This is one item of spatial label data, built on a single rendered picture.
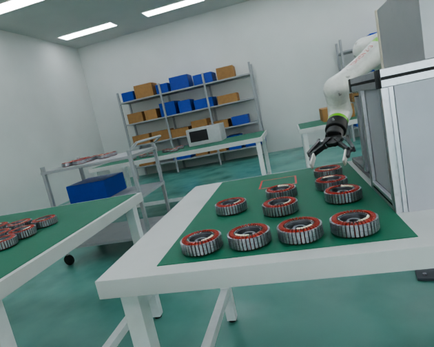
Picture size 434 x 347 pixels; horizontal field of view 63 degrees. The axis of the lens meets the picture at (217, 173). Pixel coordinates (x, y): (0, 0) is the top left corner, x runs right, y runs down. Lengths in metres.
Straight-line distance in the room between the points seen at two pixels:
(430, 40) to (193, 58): 7.56
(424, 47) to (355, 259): 0.53
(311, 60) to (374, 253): 7.44
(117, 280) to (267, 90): 7.38
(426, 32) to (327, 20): 7.27
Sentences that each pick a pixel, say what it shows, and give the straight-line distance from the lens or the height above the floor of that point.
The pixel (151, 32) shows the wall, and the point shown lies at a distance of 8.79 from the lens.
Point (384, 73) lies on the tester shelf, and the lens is 0.97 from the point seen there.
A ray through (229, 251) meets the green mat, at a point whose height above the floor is 0.75.
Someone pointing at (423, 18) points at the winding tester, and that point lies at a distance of 1.03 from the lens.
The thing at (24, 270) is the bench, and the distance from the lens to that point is 1.31.
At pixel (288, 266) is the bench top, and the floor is 0.73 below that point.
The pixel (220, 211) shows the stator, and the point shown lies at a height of 0.77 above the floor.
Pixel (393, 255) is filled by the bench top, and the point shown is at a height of 0.73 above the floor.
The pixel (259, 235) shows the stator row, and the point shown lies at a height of 0.78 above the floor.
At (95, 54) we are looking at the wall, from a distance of 9.33.
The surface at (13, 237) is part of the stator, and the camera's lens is 1.63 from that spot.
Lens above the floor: 1.09
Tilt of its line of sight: 9 degrees down
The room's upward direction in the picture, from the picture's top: 12 degrees counter-clockwise
